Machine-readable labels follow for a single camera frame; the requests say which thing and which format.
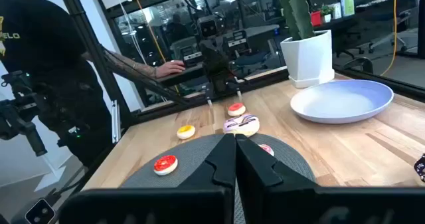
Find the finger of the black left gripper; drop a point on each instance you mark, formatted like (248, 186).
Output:
(236, 89)
(209, 96)

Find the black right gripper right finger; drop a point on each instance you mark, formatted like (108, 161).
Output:
(282, 204)

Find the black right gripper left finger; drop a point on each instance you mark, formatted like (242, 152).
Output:
(199, 204)

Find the small red iced donut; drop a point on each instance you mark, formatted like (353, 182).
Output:
(165, 165)
(236, 109)

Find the large purple drizzled donut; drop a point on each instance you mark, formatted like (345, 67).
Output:
(241, 126)

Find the small yellow iced donut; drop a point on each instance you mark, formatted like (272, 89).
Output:
(186, 131)

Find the small pink iced donut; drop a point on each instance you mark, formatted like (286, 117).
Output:
(267, 149)

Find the large chocolate sprinkled donut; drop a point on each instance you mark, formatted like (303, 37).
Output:
(421, 167)

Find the person's forearm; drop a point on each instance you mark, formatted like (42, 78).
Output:
(133, 66)

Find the black laptop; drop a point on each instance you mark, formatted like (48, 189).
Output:
(181, 76)

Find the person's hand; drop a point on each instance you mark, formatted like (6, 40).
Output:
(171, 68)

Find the round grey woven placemat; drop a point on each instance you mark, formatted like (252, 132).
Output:
(196, 157)

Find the white plant pot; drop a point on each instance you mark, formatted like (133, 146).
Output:
(308, 58)

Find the green cactus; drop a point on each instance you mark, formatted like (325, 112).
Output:
(299, 11)

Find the lavender plate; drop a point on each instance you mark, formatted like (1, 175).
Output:
(342, 101)

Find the red plant pot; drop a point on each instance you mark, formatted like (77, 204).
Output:
(316, 18)

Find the small plant in white pot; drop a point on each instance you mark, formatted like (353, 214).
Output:
(327, 14)

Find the black office chair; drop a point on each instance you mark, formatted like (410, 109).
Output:
(358, 64)

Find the white and green box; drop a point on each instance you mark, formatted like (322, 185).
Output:
(347, 3)

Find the person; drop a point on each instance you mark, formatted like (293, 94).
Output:
(40, 34)

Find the black handheld device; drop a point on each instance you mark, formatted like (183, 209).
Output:
(20, 117)

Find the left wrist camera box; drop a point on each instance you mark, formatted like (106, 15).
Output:
(208, 26)

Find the silver metal bracket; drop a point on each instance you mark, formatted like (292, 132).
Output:
(115, 121)

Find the black table-level camera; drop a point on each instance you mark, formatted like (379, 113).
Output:
(40, 212)

